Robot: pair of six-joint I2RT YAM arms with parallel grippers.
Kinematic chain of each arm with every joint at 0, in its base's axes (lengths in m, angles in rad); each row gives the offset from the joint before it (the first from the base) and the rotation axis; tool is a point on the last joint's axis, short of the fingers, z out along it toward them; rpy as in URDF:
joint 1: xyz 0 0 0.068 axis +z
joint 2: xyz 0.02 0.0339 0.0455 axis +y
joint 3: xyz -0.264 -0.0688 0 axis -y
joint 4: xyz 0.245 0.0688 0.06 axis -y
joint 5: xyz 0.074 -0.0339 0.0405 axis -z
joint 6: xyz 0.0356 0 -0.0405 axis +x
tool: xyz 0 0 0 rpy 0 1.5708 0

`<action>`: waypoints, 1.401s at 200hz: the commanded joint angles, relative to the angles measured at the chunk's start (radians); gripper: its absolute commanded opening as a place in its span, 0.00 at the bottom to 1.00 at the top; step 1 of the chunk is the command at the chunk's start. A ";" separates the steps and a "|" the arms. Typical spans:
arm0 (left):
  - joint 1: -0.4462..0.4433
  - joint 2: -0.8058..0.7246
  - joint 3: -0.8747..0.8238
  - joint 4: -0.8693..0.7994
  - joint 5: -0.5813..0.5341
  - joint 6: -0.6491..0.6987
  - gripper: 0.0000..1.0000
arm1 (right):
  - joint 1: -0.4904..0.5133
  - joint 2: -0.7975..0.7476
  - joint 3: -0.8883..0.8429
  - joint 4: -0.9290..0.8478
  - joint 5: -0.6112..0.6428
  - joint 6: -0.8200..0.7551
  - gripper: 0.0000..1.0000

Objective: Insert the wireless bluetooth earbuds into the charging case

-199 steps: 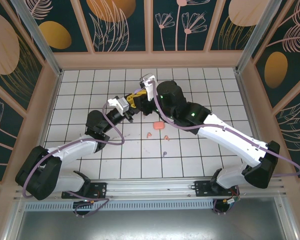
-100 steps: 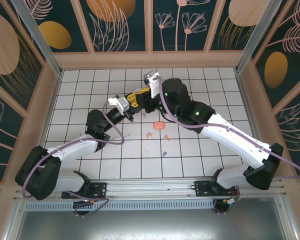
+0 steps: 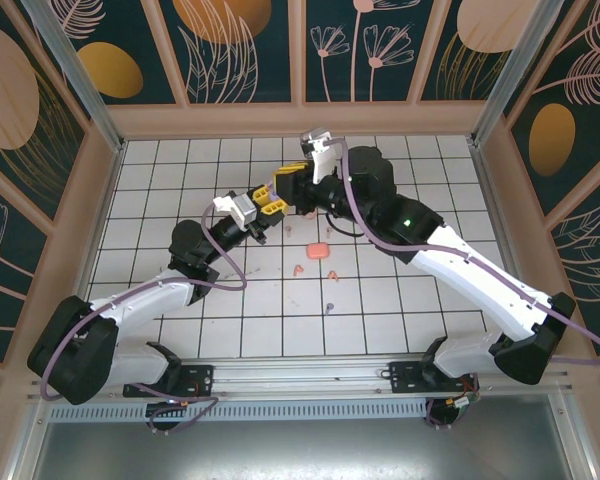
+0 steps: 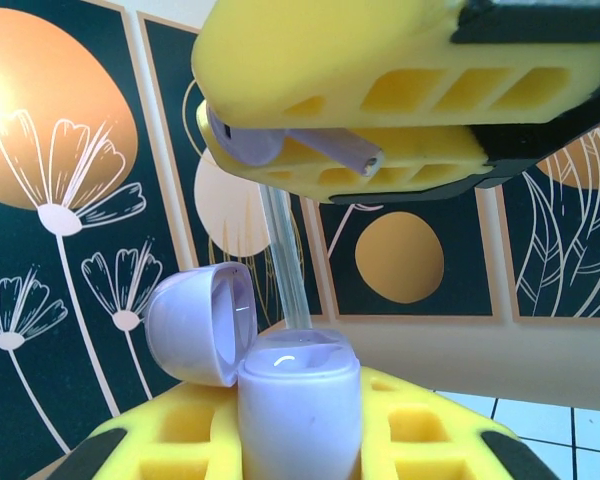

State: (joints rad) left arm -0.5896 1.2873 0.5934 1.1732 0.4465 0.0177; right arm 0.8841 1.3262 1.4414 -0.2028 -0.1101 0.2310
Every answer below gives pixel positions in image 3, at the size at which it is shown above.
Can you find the coral square earbud case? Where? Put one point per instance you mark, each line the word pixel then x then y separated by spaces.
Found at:
pixel 317 250

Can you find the coral earbud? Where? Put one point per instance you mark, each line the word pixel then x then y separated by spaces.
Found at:
pixel 333 275
pixel 298 270

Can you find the purple earbud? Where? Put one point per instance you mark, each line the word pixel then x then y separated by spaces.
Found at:
pixel 329 307

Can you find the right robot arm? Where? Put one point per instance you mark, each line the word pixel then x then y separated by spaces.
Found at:
pixel 480 275

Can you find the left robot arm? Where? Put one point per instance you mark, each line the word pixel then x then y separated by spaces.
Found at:
pixel 140 300

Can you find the grey metal panel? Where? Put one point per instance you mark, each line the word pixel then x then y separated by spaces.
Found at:
pixel 300 450

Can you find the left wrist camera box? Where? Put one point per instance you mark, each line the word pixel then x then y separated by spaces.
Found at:
pixel 237 209

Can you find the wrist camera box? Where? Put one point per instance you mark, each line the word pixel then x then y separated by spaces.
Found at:
pixel 325 160
pixel 237 209

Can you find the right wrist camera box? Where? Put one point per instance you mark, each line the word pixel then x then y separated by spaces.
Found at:
pixel 325 160

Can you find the aluminium side rail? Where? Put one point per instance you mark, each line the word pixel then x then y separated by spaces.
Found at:
pixel 492 200

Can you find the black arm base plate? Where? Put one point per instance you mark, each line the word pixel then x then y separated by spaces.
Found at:
pixel 405 381
pixel 200 380

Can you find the aluminium mounting rail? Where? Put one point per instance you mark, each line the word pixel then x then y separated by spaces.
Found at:
pixel 300 375

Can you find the aluminium frame post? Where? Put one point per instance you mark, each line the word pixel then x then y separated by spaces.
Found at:
pixel 82 85
pixel 513 75

